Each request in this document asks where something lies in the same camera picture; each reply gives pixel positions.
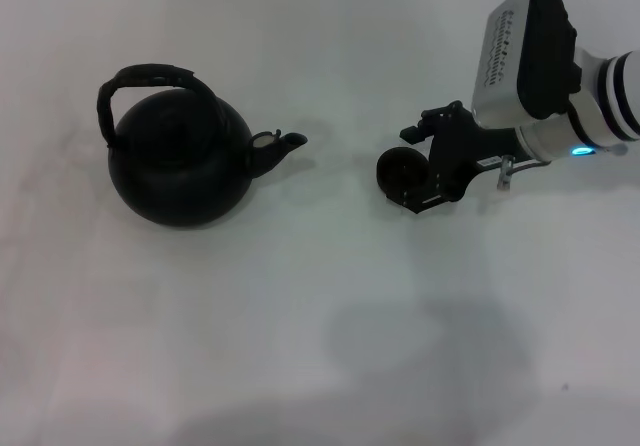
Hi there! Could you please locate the silver cable connector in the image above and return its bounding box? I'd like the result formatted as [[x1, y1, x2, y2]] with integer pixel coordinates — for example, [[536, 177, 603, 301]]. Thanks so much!
[[494, 154, 551, 191]]

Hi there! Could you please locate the small dark teacup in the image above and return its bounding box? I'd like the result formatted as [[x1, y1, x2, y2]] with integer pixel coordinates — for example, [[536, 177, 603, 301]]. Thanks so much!
[[375, 147, 430, 199]]

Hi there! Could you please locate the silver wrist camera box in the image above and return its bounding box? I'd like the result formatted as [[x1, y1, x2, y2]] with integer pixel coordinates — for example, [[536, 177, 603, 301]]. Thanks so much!
[[471, 0, 584, 130]]

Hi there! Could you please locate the black round teapot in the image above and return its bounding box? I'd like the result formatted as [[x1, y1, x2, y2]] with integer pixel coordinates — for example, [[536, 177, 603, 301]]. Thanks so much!
[[96, 63, 309, 228]]

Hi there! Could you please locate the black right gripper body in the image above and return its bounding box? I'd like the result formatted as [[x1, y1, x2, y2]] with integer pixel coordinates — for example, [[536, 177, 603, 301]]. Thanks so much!
[[425, 107, 524, 203]]

